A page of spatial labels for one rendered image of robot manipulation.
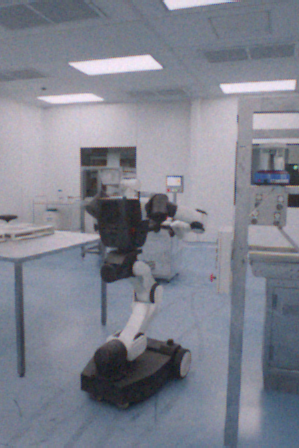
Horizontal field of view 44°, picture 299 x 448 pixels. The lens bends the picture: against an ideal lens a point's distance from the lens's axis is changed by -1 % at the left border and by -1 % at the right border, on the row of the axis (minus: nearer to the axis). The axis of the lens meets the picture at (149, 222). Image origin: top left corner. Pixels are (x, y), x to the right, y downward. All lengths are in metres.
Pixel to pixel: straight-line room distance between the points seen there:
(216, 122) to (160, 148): 1.21
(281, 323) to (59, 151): 7.01
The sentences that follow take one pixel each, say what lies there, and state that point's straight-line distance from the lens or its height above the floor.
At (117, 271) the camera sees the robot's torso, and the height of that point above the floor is 0.80.
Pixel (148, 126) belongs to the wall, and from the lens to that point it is 7.82.
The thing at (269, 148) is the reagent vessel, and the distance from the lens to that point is 2.35.
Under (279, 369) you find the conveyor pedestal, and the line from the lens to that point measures 2.63.
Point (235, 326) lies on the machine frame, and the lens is 1.73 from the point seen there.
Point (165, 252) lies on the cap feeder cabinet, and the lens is 4.76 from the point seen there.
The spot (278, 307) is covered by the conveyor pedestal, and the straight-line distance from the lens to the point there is 2.48.
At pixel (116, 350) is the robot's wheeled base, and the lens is 2.31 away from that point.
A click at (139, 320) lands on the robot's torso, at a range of 2.53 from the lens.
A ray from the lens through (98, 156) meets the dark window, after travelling 8.22.
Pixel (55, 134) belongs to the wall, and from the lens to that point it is 8.80.
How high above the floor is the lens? 1.33
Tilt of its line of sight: 7 degrees down
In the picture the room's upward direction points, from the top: 1 degrees clockwise
